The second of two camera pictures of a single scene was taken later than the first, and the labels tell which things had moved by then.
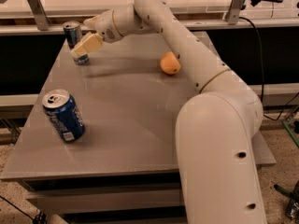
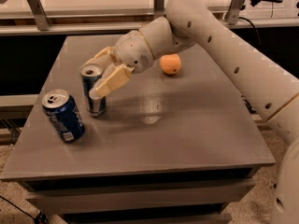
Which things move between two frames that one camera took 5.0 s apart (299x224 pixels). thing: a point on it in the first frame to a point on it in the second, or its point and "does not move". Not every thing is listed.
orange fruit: x=169 y=63 does not move
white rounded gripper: x=104 y=26 to x=133 y=52
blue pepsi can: x=64 y=113 does not move
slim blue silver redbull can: x=74 y=33 to x=90 y=74
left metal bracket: x=35 y=4 does not move
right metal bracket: x=236 y=3 does not move
